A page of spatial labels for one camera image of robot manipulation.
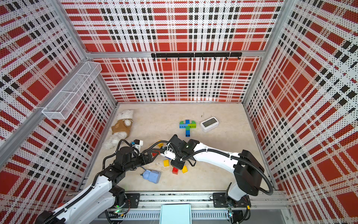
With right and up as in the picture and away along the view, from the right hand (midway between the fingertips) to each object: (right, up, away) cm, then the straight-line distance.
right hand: (178, 161), depth 79 cm
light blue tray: (0, -21, -13) cm, 25 cm away
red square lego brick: (-2, -6, +3) cm, 7 cm away
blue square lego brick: (+5, +22, +28) cm, 36 cm away
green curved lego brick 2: (+10, +21, +29) cm, 37 cm away
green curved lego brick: (+1, +21, +26) cm, 34 cm away
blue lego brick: (+5, +14, +20) cm, 24 cm away
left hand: (-13, +4, +2) cm, 14 cm away
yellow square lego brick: (-8, -3, +7) cm, 11 cm away
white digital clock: (+22, +20, +22) cm, 37 cm away
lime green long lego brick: (+9, +19, +26) cm, 33 cm away
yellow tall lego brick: (-7, +14, -18) cm, 23 cm away
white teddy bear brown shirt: (-40, +16, +14) cm, 46 cm away
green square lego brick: (+5, +17, +25) cm, 31 cm away
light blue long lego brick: (+2, +19, +25) cm, 32 cm away
